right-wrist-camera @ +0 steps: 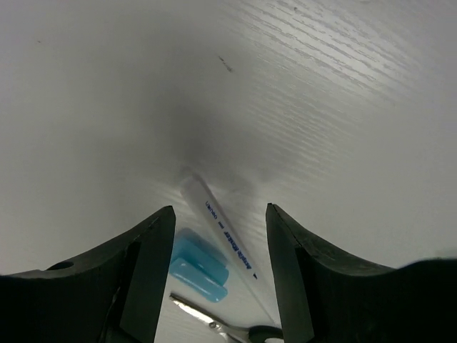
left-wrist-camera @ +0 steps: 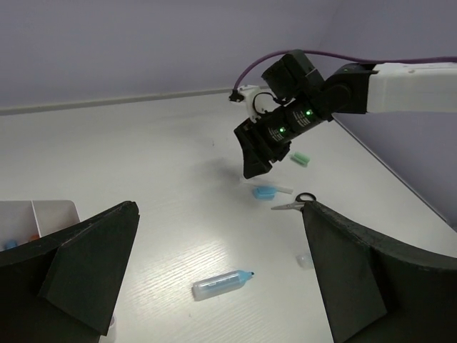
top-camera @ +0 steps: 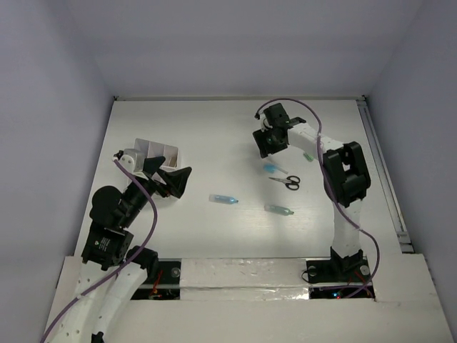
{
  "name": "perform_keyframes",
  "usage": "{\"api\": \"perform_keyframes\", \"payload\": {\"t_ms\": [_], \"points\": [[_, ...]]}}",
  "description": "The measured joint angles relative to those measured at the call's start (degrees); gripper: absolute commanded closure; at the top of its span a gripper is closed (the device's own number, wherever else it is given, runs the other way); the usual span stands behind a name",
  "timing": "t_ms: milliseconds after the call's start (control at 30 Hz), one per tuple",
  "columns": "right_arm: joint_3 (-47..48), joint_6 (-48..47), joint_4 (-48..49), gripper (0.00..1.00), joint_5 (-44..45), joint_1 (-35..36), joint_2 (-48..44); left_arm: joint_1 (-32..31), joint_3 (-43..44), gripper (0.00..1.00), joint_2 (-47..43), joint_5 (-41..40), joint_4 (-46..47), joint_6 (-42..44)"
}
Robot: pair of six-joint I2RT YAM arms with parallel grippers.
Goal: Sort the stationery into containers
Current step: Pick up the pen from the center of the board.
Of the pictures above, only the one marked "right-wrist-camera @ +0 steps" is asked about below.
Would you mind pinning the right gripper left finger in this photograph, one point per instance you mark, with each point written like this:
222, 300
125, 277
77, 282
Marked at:
111, 293

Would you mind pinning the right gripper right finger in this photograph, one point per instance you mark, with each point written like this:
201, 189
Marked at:
326, 294

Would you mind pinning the light blue eraser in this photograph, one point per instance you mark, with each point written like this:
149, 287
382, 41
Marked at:
199, 265

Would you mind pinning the white pen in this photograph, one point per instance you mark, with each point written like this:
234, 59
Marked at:
205, 206

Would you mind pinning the black handled scissors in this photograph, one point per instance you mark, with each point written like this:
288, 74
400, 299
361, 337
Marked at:
230, 333

